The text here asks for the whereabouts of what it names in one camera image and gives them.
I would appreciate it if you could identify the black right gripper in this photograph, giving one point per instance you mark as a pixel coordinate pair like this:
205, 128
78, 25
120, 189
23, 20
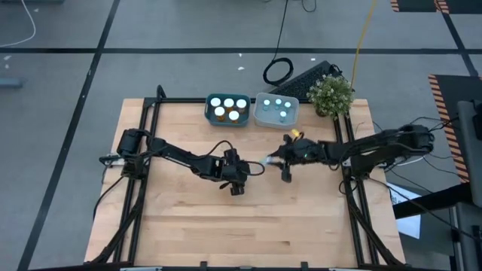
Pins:
305, 153

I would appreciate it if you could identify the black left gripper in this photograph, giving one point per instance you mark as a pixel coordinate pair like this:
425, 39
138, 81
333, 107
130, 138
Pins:
235, 169

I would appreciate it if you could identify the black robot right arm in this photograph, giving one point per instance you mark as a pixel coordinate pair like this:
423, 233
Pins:
376, 145

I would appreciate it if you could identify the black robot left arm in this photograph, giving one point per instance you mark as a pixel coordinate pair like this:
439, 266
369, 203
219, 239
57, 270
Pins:
188, 159

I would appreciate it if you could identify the white plastic bin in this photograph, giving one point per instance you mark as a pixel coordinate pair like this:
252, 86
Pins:
269, 120

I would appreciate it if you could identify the teal plastic bin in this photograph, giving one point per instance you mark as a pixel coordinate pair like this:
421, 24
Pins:
244, 117

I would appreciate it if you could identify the black keyboard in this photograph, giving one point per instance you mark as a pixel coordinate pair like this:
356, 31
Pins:
301, 84

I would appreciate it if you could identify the green potted plant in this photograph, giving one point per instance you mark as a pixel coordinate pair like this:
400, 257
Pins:
331, 96

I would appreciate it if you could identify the white paper sheet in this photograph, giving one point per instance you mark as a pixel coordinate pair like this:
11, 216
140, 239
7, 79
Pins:
410, 226

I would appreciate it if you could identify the black desk top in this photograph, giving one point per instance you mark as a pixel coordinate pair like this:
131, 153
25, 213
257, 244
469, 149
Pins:
433, 201

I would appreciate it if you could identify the black mat orange striped edge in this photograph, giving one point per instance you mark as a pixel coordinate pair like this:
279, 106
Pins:
421, 4
452, 88

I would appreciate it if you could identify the grey cabinet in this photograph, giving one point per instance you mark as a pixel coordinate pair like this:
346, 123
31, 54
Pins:
468, 158

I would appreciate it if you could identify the grey floor block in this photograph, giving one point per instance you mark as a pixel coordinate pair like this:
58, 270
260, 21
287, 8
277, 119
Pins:
10, 83

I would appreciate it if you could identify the grey base plate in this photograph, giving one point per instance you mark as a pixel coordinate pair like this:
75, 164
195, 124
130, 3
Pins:
346, 162
111, 161

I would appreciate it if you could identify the black aluminium table frame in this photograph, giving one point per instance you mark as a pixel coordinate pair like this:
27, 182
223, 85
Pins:
177, 100

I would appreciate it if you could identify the silver aluminium rig post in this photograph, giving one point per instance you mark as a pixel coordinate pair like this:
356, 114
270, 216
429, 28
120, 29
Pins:
346, 269
141, 268

